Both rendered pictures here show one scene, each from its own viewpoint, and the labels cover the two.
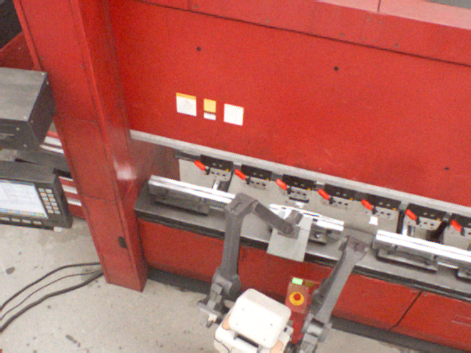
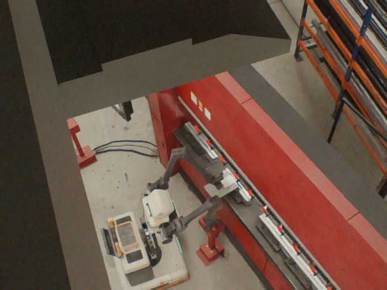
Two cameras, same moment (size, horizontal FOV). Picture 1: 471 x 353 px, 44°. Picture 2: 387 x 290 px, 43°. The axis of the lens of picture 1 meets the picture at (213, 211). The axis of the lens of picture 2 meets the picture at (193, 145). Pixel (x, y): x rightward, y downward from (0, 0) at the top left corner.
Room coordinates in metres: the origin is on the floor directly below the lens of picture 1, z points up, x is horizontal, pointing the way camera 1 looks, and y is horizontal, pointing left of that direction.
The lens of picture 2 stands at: (-0.16, -1.72, 5.08)
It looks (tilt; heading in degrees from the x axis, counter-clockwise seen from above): 58 degrees down; 45
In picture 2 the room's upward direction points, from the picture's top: 4 degrees counter-clockwise
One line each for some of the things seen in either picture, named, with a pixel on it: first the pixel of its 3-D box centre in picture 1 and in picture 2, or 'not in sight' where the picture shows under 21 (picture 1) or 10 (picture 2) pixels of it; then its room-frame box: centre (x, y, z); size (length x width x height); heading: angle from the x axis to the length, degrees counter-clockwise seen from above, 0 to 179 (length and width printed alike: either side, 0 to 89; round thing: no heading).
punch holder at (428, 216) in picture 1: (425, 210); (275, 213); (1.47, -0.98, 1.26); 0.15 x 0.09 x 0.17; 75
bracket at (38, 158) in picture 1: (33, 174); not in sight; (1.70, 0.90, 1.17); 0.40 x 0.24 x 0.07; 75
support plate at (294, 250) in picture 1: (289, 235); (220, 186); (1.48, -0.39, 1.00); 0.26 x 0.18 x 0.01; 165
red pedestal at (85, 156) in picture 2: not in sight; (76, 141); (1.11, 1.42, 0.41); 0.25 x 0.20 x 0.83; 165
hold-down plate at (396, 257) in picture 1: (407, 260); (268, 236); (1.41, -0.99, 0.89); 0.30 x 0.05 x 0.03; 75
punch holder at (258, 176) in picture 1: (256, 171); (219, 147); (1.68, -0.21, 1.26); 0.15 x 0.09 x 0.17; 75
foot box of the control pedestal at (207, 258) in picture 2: not in sight; (209, 250); (1.20, -0.47, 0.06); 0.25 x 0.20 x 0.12; 167
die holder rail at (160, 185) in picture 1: (194, 194); (200, 142); (1.77, 0.11, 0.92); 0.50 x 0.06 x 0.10; 75
